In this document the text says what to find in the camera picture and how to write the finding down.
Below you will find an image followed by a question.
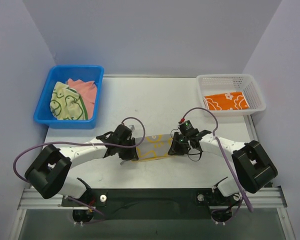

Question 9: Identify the blue plastic bin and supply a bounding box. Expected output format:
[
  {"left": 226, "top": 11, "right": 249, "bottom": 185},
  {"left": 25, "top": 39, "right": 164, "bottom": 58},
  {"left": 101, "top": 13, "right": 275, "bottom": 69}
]
[{"left": 33, "top": 64, "right": 104, "bottom": 130}]

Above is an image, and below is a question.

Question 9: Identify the yellow patterned towel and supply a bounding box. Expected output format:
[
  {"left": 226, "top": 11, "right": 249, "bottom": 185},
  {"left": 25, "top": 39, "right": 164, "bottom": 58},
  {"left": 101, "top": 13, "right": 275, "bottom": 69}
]
[{"left": 135, "top": 134, "right": 173, "bottom": 162}]

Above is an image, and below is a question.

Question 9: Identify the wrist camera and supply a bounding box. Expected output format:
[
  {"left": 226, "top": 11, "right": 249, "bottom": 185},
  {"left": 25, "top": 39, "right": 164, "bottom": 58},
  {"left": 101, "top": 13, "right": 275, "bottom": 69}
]
[
  {"left": 178, "top": 120, "right": 199, "bottom": 137},
  {"left": 127, "top": 125, "right": 135, "bottom": 132}
]

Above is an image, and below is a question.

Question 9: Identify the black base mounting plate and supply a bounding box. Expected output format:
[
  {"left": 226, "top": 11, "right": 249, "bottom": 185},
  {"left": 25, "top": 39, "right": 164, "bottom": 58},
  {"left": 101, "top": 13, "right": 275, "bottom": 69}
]
[{"left": 61, "top": 188, "right": 240, "bottom": 222}]

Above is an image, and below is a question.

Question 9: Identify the pink towel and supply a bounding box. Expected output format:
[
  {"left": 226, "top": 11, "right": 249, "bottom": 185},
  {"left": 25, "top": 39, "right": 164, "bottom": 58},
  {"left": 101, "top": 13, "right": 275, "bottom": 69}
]
[{"left": 66, "top": 78, "right": 98, "bottom": 120}]

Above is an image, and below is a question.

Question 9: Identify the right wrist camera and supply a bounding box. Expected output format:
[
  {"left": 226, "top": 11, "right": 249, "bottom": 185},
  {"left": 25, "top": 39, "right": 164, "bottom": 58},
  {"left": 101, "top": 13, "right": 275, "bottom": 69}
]
[{"left": 178, "top": 120, "right": 199, "bottom": 137}]

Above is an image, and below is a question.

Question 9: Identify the white perforated plastic basket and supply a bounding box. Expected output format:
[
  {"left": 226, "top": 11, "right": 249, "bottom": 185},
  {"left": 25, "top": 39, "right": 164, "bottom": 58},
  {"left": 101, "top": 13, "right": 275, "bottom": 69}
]
[{"left": 196, "top": 74, "right": 266, "bottom": 117}]

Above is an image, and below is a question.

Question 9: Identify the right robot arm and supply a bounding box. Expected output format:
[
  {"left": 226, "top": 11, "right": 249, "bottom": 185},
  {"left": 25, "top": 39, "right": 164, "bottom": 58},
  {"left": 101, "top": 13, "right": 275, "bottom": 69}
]
[{"left": 168, "top": 129, "right": 278, "bottom": 194}]

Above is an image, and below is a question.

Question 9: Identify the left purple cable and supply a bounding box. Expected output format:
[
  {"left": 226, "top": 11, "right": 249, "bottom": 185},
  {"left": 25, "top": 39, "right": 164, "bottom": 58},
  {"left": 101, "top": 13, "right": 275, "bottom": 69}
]
[{"left": 12, "top": 116, "right": 146, "bottom": 223}]

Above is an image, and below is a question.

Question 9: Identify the purple cable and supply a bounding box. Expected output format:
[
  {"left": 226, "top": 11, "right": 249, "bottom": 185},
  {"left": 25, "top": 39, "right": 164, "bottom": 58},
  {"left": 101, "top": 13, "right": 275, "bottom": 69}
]
[
  {"left": 181, "top": 107, "right": 254, "bottom": 222},
  {"left": 12, "top": 116, "right": 146, "bottom": 223}
]

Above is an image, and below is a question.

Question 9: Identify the orange lion print towel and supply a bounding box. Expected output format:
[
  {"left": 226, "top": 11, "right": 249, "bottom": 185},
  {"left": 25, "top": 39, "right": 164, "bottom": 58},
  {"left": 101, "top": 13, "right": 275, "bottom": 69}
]
[{"left": 203, "top": 91, "right": 250, "bottom": 111}]

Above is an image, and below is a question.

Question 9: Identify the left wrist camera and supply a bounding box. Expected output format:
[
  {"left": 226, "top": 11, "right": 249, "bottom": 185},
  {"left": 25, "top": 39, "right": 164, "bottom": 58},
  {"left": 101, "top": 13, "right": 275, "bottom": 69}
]
[{"left": 127, "top": 125, "right": 135, "bottom": 132}]

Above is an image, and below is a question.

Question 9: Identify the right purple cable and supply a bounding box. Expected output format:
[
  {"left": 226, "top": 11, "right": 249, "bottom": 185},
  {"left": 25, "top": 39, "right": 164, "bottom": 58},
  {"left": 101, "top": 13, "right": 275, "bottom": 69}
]
[{"left": 181, "top": 107, "right": 254, "bottom": 222}]

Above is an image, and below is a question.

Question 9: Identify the cream green patterned towel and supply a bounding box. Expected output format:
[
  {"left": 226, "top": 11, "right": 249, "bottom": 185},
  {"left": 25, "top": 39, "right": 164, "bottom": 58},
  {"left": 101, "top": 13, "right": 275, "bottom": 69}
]
[{"left": 49, "top": 81, "right": 88, "bottom": 121}]

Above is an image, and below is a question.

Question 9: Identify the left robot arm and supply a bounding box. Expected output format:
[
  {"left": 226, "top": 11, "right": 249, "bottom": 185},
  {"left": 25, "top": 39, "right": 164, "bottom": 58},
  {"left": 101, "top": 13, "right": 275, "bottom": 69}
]
[{"left": 24, "top": 124, "right": 138, "bottom": 203}]

